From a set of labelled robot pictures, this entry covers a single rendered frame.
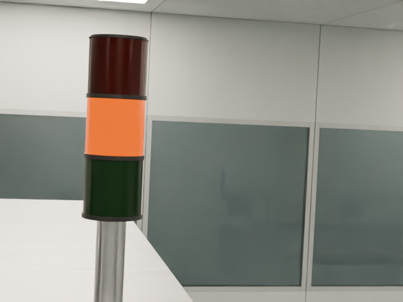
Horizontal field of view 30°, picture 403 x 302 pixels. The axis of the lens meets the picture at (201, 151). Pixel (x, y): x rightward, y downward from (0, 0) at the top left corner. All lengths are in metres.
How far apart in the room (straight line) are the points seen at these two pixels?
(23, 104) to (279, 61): 1.80
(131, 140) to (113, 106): 0.03
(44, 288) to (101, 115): 0.26
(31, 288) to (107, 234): 0.20
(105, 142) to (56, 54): 4.54
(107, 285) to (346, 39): 5.00
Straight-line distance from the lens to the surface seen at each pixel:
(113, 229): 0.63
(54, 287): 0.81
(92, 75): 0.62
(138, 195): 0.63
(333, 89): 5.52
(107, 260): 0.64
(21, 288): 0.81
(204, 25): 5.27
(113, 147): 0.61
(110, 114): 0.61
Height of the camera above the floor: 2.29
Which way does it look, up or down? 3 degrees down
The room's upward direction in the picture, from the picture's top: 3 degrees clockwise
